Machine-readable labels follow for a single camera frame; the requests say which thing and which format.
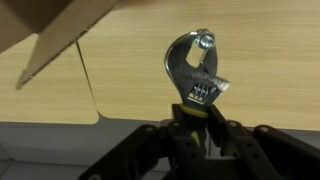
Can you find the brown cardboard shipping box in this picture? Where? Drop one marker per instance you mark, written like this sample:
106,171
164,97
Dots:
50,30

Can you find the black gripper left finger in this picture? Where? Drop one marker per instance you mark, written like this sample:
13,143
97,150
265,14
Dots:
140,153

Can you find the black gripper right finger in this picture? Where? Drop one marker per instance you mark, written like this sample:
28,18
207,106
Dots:
266,153

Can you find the long grey bench sofa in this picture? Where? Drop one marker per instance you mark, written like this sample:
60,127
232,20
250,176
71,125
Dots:
50,150

